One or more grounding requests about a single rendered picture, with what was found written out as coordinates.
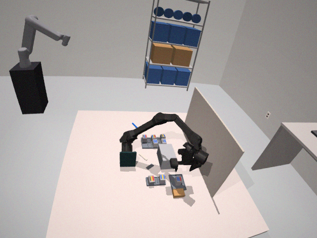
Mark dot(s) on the brown cardboard box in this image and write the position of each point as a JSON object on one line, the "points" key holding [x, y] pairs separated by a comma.
{"points": [[178, 193]]}

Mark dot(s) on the beige flat panel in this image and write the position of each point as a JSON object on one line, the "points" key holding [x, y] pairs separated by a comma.
{"points": [[223, 149]]}

